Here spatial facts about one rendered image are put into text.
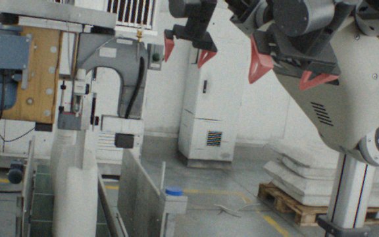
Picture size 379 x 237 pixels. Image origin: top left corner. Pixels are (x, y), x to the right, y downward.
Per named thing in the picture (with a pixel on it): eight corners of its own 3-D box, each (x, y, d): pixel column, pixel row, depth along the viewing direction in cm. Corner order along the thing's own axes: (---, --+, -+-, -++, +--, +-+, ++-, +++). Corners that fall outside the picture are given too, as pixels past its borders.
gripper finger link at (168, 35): (155, 53, 127) (166, 24, 121) (179, 58, 129) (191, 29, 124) (159, 66, 121) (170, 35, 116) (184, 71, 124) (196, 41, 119)
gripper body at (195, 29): (171, 29, 123) (180, 4, 119) (206, 37, 126) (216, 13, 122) (176, 41, 118) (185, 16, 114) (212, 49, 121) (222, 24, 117)
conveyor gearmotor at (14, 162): (28, 188, 304) (29, 167, 301) (6, 187, 299) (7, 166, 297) (30, 175, 332) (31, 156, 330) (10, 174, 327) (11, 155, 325)
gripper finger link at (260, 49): (232, 64, 75) (256, 22, 68) (270, 69, 77) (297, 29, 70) (241, 96, 71) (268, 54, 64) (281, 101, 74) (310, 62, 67)
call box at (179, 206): (185, 213, 156) (188, 197, 155) (162, 212, 153) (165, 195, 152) (179, 205, 163) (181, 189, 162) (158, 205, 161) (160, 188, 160)
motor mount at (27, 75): (30, 91, 128) (35, 33, 126) (6, 89, 126) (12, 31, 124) (34, 81, 155) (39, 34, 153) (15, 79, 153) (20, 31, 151)
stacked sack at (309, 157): (370, 174, 395) (373, 158, 393) (307, 172, 375) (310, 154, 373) (343, 162, 435) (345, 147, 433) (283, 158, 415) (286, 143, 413)
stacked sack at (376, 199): (408, 211, 420) (412, 196, 418) (354, 212, 400) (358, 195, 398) (381, 197, 460) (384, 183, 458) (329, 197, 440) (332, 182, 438)
